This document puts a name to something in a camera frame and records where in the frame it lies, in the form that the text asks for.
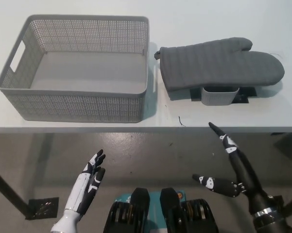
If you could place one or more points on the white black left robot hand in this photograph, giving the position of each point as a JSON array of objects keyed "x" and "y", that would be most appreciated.
[{"x": 83, "y": 187}]

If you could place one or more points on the dark grey oven glove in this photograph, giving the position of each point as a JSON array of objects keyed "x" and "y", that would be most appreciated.
[{"x": 209, "y": 65}]

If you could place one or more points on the small grey perforated container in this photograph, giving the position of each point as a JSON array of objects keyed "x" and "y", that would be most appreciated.
[{"x": 217, "y": 98}]

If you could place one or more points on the black floor foot plate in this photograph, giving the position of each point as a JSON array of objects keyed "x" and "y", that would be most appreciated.
[{"x": 43, "y": 208}]

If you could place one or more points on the large grey perforated basket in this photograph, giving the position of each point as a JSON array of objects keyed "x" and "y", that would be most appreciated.
[{"x": 87, "y": 104}]

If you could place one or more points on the short black thread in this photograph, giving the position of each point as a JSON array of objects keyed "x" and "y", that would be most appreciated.
[{"x": 180, "y": 121}]

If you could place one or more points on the thin curved black thread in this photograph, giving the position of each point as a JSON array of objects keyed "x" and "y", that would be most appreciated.
[{"x": 278, "y": 54}]

